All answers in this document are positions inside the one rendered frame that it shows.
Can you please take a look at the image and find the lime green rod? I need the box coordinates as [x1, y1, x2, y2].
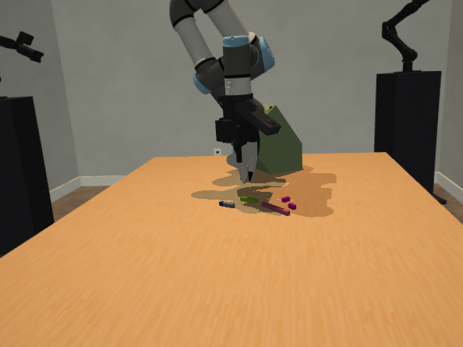
[240, 197, 259, 204]

